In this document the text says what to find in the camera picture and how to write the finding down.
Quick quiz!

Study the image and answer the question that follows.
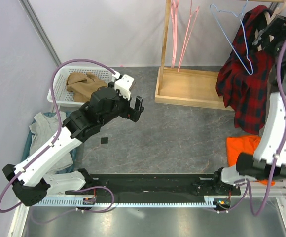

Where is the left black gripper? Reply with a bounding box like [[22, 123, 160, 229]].
[[100, 89, 144, 126]]

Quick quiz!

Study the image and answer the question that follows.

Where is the beige wooden hanger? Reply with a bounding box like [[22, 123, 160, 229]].
[[252, 0, 286, 51]]

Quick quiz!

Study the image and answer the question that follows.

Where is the red plaid skirt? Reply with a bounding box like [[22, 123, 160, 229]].
[[215, 5, 275, 135]]

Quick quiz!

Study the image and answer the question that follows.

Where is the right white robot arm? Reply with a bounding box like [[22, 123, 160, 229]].
[[211, 15, 286, 195]]

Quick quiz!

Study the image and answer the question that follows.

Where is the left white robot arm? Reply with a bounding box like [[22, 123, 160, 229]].
[[3, 87, 144, 206]]

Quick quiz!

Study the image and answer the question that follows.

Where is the thick pink plastic hanger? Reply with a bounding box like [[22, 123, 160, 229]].
[[171, 0, 179, 68]]

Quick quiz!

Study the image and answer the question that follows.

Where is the small black square marker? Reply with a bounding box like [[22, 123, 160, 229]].
[[101, 137, 108, 144]]

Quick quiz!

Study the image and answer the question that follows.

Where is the tan brown garment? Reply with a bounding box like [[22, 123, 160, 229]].
[[66, 72, 108, 103]]

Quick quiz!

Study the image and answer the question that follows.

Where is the wooden clothes rack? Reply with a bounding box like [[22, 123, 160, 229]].
[[154, 0, 286, 112]]

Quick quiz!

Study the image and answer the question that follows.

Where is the white plastic basket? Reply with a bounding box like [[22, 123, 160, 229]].
[[53, 65, 113, 107]]

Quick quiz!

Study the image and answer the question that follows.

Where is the grey t-shirt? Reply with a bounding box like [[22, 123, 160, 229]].
[[29, 112, 74, 173]]

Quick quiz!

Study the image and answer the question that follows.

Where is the orange garment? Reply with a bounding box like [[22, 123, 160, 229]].
[[221, 135, 269, 186]]

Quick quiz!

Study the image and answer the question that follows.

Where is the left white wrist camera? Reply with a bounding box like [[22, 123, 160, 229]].
[[114, 74, 135, 101]]

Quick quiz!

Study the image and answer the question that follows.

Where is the light blue wire hanger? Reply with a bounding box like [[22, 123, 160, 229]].
[[209, 0, 254, 76]]

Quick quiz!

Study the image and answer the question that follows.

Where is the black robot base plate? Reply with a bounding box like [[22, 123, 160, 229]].
[[78, 173, 241, 202]]

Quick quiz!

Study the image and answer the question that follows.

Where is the thin pink wire hanger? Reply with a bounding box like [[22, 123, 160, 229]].
[[178, 4, 200, 72]]

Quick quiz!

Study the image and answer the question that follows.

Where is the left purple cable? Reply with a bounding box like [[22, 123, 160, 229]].
[[0, 58, 121, 213]]

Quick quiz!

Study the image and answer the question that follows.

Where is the purple cable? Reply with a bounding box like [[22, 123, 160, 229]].
[[0, 58, 121, 213], [234, 22, 286, 217]]

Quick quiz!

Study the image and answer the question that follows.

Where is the slotted white cable duct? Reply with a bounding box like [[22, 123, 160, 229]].
[[34, 195, 240, 207]]

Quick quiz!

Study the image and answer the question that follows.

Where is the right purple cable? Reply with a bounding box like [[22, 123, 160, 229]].
[[234, 22, 286, 217]]

